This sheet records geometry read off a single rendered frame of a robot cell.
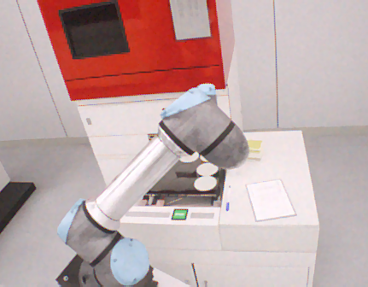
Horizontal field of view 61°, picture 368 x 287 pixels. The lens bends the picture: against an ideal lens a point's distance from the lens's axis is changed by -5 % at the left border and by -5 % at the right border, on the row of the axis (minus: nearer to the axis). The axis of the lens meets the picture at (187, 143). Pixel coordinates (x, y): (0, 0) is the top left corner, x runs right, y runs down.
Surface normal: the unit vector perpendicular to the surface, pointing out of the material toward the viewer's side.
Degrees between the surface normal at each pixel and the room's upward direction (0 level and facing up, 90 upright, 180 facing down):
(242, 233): 90
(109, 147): 90
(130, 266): 55
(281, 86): 90
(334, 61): 90
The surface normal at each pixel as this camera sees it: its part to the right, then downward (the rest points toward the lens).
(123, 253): 0.65, -0.40
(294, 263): -0.18, 0.55
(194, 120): -0.03, 0.15
